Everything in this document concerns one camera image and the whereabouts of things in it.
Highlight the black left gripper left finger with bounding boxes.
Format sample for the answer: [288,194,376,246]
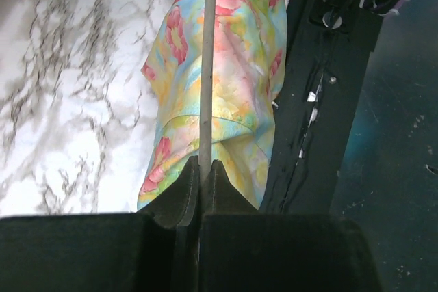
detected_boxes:
[1,157,199,291]

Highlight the grey hanger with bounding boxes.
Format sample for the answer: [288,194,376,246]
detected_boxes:
[199,0,216,183]

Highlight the floral cloth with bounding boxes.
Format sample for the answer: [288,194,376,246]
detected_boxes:
[137,0,287,208]

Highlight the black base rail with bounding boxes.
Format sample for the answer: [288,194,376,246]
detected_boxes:
[261,0,383,213]

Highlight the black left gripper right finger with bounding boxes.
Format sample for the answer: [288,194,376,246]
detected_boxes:
[198,160,382,291]

